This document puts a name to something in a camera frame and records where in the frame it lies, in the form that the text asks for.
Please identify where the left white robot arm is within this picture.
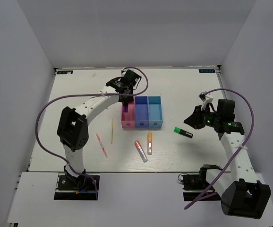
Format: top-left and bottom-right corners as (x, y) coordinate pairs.
(57, 69), (141, 189)

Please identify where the light blue drawer box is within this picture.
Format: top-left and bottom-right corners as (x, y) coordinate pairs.
(148, 96), (163, 129)

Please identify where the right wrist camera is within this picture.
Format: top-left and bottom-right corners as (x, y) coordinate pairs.
(198, 92), (213, 110)

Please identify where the pink gel pen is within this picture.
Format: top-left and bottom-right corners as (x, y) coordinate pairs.
(96, 133), (108, 158)

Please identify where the blue table label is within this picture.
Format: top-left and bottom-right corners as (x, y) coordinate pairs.
(57, 70), (73, 75)
(198, 69), (215, 73)

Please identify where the pink drawer box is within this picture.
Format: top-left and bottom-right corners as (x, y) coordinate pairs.
(121, 100), (135, 128)

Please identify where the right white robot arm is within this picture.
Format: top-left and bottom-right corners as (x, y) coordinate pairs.
(184, 96), (271, 219)

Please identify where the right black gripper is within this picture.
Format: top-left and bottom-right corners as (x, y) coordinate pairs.
(184, 105), (221, 129)

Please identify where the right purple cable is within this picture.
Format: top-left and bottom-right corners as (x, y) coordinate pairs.
(184, 88), (255, 210)

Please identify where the yellow cap orange marker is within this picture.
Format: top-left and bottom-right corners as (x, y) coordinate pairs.
(147, 132), (153, 155)

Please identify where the right blue table label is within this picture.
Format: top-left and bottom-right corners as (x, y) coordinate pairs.
(198, 69), (215, 73)

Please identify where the left blue table label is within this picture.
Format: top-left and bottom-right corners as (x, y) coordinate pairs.
(57, 70), (73, 75)

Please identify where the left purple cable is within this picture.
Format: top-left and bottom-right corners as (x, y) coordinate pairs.
(36, 67), (149, 201)

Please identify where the green cap black highlighter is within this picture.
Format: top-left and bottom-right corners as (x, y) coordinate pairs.
(174, 127), (193, 138)

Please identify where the dark blue drawer box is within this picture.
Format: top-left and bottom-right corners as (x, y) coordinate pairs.
(135, 96), (149, 128)

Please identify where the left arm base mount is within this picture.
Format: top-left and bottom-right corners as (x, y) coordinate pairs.
(54, 175), (100, 201)

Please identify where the purple cap black highlighter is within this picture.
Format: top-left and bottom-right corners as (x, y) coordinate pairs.
(122, 103), (129, 113)

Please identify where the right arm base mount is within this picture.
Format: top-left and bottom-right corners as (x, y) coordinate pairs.
(178, 165), (222, 201)

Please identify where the yellow gel pen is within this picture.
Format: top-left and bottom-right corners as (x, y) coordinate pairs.
(110, 118), (114, 144)

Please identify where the purple cable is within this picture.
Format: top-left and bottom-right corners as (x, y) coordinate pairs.
(36, 67), (149, 201)
(184, 88), (255, 210)

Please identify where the orange cap grey marker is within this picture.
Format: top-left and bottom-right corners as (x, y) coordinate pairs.
(134, 140), (148, 163)

